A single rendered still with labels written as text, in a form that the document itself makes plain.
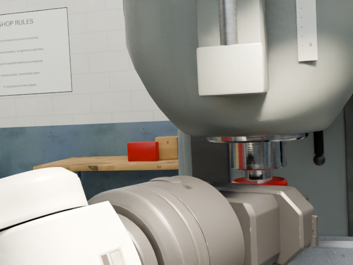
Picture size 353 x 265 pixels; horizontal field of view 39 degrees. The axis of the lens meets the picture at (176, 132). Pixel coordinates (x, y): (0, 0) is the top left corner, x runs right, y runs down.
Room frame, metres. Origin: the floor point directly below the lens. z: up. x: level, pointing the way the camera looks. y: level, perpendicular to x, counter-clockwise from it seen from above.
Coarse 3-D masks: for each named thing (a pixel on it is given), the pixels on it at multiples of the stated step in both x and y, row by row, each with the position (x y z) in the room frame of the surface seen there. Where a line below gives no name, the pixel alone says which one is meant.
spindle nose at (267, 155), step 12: (240, 144) 0.41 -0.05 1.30; (252, 144) 0.41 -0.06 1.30; (264, 144) 0.40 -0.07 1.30; (276, 144) 0.41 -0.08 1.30; (240, 156) 0.41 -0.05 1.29; (252, 156) 0.41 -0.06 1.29; (264, 156) 0.40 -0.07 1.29; (276, 156) 0.41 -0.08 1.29; (240, 168) 0.41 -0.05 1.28; (252, 168) 0.41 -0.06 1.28; (264, 168) 0.40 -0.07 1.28; (276, 168) 0.41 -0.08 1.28
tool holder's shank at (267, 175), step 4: (248, 172) 0.42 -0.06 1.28; (252, 172) 0.42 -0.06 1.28; (256, 172) 0.42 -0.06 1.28; (260, 172) 0.42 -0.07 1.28; (264, 172) 0.42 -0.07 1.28; (268, 172) 0.42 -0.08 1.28; (272, 172) 0.42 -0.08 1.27; (248, 176) 0.42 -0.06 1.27; (252, 176) 0.42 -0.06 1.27; (256, 176) 0.42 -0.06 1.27; (260, 176) 0.42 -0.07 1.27; (264, 176) 0.42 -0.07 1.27; (268, 176) 0.42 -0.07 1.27; (272, 176) 0.42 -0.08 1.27; (248, 180) 0.42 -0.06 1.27; (252, 180) 0.42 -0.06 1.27; (256, 180) 0.42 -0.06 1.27; (260, 180) 0.42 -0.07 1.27; (264, 180) 0.42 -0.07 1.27; (268, 180) 0.42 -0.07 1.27
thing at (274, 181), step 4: (236, 180) 0.43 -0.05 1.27; (240, 180) 0.43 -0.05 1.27; (244, 180) 0.43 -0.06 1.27; (272, 180) 0.42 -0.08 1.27; (276, 180) 0.42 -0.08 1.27; (280, 180) 0.42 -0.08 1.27; (284, 180) 0.42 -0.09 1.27; (256, 184) 0.41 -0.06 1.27; (260, 184) 0.41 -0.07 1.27; (264, 184) 0.41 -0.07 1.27; (268, 184) 0.41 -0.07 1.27; (272, 184) 0.41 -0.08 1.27; (276, 184) 0.41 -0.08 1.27; (280, 184) 0.41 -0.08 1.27; (284, 184) 0.41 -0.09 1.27
